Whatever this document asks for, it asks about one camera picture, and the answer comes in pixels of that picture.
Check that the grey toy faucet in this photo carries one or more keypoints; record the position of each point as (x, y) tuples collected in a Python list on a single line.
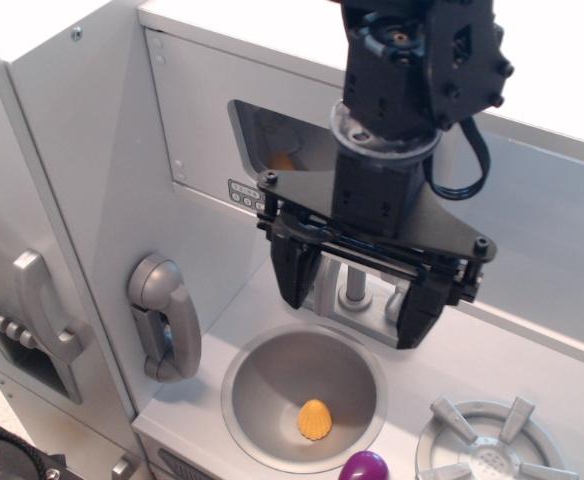
[(355, 296)]

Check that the grey round sink bowl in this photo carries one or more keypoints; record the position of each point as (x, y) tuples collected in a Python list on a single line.
[(274, 375)]

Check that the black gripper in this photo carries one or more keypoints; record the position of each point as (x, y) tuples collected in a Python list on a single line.
[(382, 217)]

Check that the grey toy microwave door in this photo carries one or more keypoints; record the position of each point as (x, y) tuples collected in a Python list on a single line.
[(223, 115)]

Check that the yellow toy inside microwave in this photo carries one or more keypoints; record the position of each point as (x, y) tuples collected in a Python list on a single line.
[(281, 160)]

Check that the yellow toy corn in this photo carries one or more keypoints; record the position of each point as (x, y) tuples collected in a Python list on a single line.
[(314, 420)]

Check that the grey toy stove burner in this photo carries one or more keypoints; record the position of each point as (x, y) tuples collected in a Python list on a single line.
[(487, 440)]

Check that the purple toy eggplant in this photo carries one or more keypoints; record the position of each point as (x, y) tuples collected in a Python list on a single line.
[(364, 465)]

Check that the grey fridge door handle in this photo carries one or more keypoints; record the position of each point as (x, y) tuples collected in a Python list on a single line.
[(42, 310)]

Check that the grey toy telephone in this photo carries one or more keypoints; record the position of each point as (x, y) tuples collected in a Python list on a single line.
[(166, 320)]

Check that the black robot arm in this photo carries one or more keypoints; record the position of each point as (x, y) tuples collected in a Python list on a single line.
[(415, 69)]

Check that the grey oven door handle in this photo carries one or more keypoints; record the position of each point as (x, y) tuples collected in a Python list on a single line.
[(122, 470)]

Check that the grey ice dispenser panel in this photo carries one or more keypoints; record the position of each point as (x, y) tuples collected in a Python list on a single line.
[(20, 349)]

